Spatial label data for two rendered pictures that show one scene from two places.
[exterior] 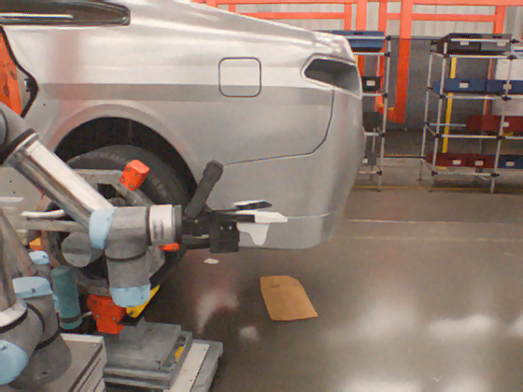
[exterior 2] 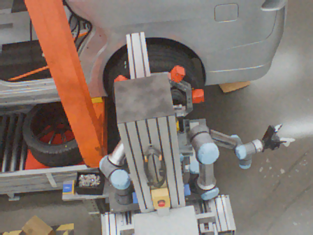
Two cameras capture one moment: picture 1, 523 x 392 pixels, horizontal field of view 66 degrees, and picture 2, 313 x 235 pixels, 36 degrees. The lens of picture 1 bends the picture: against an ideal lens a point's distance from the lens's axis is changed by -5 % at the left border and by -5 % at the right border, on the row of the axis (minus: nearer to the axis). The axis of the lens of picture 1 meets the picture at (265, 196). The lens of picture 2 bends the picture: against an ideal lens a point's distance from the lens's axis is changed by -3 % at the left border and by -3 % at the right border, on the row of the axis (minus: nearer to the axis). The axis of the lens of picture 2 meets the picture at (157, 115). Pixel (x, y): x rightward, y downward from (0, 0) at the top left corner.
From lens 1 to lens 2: 2.47 m
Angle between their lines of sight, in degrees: 33
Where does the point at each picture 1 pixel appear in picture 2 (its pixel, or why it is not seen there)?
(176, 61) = (188, 8)
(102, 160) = (154, 67)
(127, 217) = (250, 150)
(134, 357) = not seen: hidden behind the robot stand
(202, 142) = (204, 43)
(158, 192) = (187, 76)
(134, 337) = not seen: hidden behind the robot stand
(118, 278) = (246, 164)
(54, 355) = not seen: hidden behind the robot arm
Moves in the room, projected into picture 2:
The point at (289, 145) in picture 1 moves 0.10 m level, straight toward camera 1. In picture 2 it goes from (253, 38) to (256, 47)
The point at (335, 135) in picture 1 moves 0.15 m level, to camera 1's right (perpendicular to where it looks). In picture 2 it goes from (277, 29) to (295, 24)
